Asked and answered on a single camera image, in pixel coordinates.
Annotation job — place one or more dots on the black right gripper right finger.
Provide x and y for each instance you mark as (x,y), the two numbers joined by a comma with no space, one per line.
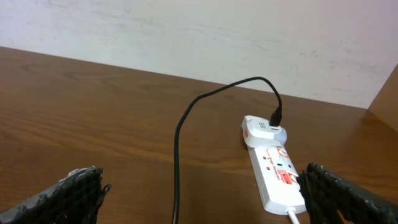
(331,199)

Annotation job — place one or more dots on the white USB charger adapter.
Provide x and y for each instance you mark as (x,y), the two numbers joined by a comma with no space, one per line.
(258,132)

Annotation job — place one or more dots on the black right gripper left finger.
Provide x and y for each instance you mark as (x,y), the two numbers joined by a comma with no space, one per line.
(76,198)

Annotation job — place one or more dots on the white power strip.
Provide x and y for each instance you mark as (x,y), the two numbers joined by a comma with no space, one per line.
(276,179)

